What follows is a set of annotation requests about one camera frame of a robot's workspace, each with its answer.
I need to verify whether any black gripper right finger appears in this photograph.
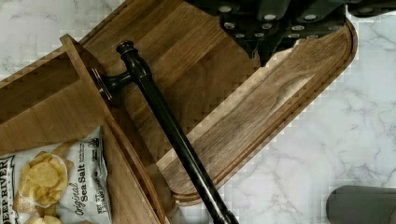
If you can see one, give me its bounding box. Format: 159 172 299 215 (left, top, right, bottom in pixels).
261 0 346 66

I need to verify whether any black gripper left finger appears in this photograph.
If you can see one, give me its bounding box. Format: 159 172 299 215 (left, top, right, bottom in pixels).
193 0 259 58

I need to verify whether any wooden drawer with black handle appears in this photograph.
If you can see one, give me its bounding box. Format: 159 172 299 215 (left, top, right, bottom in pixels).
1 35 239 224

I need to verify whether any wooden cutting board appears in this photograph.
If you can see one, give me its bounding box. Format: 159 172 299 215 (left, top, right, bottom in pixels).
82 0 356 186

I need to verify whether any dark grey tumbler cup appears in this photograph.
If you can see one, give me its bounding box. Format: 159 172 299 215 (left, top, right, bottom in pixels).
326 186 396 224

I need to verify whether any sea salt chips bag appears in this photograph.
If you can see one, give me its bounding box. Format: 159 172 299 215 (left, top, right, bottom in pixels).
0 127 112 224

